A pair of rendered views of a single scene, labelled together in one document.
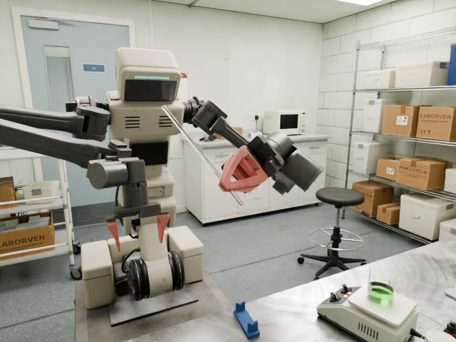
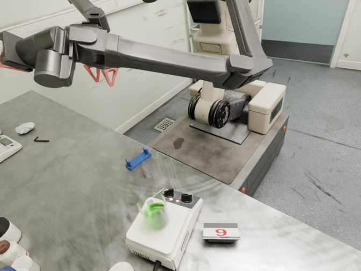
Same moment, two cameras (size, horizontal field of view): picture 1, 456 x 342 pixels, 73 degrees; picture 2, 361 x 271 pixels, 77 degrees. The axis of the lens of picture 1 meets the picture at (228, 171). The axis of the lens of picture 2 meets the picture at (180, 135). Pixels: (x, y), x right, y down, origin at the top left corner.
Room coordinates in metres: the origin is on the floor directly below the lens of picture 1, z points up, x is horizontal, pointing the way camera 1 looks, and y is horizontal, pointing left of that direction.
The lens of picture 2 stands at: (0.64, -0.69, 1.34)
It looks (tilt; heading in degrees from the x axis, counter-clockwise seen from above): 39 degrees down; 71
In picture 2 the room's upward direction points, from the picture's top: 10 degrees counter-clockwise
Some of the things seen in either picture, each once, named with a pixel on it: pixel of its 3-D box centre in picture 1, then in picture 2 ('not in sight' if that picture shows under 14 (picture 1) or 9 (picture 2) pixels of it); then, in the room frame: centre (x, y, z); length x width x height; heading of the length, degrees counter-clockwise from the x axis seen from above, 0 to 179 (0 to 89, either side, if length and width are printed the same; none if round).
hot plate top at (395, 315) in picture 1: (381, 302); (158, 223); (0.65, -0.37, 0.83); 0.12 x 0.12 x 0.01; 41
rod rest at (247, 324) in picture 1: (245, 317); (137, 157); (0.68, -0.05, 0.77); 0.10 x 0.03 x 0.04; 20
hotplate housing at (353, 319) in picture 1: (369, 312); (166, 222); (0.67, -0.35, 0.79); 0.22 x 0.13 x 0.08; 41
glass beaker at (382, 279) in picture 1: (381, 285); (156, 211); (0.66, -0.37, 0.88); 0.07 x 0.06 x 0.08; 136
